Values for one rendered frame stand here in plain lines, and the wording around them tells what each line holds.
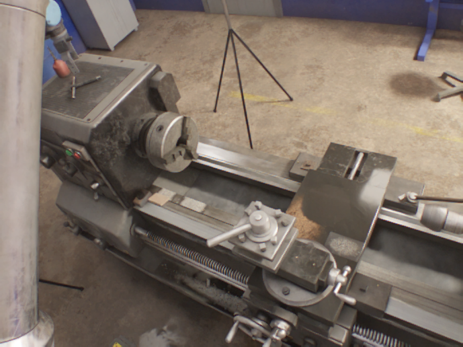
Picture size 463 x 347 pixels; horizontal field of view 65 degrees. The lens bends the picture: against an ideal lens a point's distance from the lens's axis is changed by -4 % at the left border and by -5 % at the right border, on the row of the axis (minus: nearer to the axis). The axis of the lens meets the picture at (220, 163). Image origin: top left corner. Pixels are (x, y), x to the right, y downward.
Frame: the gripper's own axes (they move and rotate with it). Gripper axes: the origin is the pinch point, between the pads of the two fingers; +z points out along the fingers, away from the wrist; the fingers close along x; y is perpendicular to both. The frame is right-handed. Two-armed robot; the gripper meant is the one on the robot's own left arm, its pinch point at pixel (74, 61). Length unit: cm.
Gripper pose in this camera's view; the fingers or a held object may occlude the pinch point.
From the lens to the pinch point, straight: 175.1
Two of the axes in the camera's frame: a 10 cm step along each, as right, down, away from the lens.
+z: 2.4, 6.6, 7.1
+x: -2.9, -6.5, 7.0
